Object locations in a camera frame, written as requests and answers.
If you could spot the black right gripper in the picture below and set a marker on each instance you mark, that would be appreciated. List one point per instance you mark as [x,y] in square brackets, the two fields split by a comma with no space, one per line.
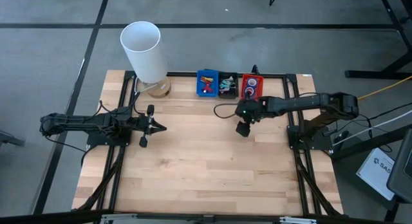
[249,111]

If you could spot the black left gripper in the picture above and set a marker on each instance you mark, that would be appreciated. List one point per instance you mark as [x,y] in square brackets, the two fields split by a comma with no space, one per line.
[145,125]

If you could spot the pale grey staple remover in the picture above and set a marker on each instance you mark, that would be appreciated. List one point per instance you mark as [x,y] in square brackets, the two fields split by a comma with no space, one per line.
[230,80]

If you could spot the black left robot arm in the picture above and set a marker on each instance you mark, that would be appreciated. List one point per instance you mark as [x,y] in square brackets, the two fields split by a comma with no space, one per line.
[83,122]

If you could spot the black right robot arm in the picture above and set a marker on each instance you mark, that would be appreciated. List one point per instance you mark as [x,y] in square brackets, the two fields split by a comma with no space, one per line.
[309,105]

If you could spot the black plastic basket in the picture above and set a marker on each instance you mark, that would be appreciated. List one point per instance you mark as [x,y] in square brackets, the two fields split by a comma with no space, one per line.
[228,94]

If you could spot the red plastic basket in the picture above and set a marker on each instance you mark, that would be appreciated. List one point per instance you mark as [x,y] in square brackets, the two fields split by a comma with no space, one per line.
[259,85]

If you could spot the round wooden lamp base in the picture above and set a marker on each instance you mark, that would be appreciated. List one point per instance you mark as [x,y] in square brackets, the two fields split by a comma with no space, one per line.
[161,89]

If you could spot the blue plastic basket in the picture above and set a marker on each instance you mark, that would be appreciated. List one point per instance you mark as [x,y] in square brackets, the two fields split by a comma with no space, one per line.
[199,89]

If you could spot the white paper sheet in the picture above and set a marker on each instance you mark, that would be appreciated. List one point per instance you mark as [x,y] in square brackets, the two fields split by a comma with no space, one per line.
[376,172]

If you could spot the dark grey bin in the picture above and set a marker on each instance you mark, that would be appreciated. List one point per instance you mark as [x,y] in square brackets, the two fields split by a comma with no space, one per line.
[402,166]

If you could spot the silver lamp bracket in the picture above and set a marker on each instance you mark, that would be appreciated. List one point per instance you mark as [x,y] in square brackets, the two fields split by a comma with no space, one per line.
[143,85]

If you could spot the black table frame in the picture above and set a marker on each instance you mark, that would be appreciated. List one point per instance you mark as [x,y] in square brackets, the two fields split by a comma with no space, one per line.
[301,185]

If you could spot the silver aluminium bracket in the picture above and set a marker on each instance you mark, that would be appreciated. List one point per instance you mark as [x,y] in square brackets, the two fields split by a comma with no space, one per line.
[297,220]

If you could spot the black desk leg frame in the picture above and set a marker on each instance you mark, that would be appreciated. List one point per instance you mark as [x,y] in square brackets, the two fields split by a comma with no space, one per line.
[392,34]

